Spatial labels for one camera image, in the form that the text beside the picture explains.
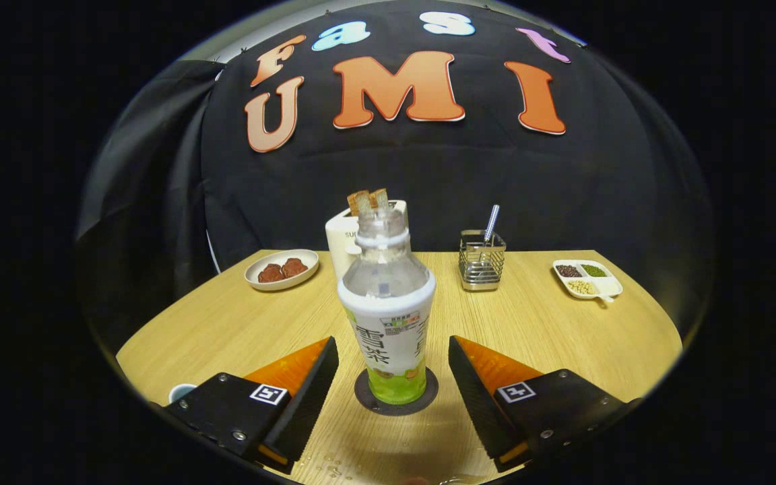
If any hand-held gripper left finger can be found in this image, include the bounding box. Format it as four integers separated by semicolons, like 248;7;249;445
162;335;340;476

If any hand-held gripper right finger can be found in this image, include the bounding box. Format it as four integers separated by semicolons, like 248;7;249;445
447;335;641;474

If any dark round coaster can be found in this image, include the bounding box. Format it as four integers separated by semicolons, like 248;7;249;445
354;366;440;416

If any clear juice bottle white label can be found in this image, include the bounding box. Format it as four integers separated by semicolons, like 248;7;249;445
337;207;437;406

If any wooden table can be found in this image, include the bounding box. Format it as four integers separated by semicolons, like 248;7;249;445
115;249;684;485

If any small white plate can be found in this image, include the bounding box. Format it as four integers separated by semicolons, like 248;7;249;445
245;249;320;292

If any white toaster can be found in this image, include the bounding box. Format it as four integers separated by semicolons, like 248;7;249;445
325;199;408;280

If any white divided dish with beans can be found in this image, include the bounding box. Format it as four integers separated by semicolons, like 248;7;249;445
552;259;624;303

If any black backdrop cloth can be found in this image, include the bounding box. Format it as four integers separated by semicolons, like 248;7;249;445
75;0;715;351

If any metal wire utensil holder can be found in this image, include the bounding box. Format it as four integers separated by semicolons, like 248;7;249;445
458;230;507;292

